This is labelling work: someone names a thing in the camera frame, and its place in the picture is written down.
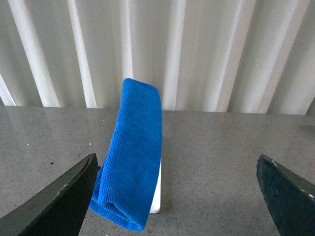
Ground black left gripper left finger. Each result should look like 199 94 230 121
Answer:
0 153 99 236

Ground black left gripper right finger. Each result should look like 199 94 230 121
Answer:
256 154 315 236

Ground blue microfiber cloth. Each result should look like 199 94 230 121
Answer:
89 78 162 231

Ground white towel rack wooden bars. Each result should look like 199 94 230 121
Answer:
150 161 161 214

